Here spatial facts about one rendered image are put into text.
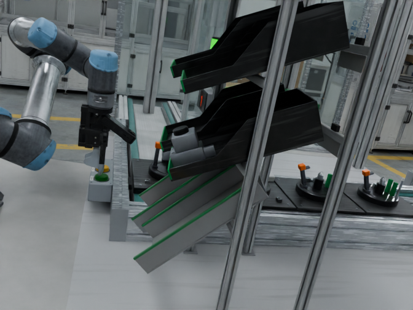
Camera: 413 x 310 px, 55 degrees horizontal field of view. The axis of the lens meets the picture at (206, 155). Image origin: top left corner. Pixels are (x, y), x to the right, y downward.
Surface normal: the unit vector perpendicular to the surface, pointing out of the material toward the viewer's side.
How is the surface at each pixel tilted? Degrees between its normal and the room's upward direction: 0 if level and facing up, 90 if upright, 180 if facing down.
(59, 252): 0
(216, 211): 90
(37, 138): 51
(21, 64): 90
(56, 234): 0
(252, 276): 0
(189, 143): 90
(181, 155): 90
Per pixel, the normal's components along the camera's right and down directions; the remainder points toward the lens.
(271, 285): 0.17, -0.93
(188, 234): 0.03, 0.33
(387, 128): 0.36, 0.36
